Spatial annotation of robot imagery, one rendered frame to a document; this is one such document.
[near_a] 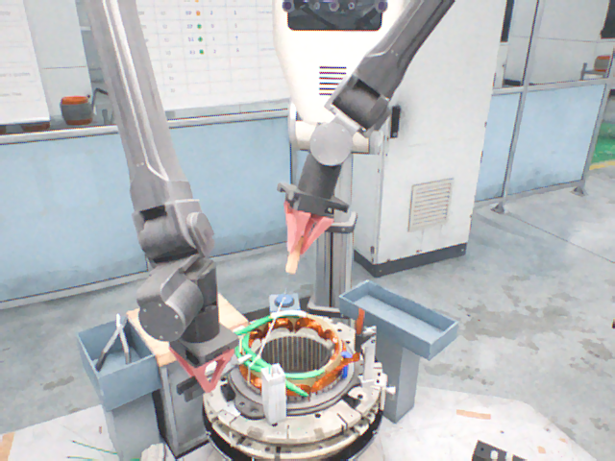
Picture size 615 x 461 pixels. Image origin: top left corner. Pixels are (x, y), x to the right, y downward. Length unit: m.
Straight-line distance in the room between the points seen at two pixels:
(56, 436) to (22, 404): 1.40
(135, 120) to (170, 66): 2.26
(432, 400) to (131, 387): 0.72
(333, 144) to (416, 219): 2.67
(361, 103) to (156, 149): 0.29
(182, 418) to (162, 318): 0.57
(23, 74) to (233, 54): 1.06
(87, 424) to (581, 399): 2.15
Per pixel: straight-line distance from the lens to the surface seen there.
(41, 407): 2.68
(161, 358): 1.02
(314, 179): 0.72
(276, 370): 0.77
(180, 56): 2.91
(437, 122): 3.16
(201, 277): 0.64
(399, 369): 1.14
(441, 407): 1.32
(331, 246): 1.27
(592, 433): 2.58
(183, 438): 1.19
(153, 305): 0.60
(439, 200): 3.35
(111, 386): 1.03
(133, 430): 1.15
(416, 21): 0.68
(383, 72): 0.70
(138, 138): 0.65
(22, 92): 2.87
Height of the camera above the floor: 1.68
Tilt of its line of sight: 26 degrees down
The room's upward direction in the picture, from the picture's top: straight up
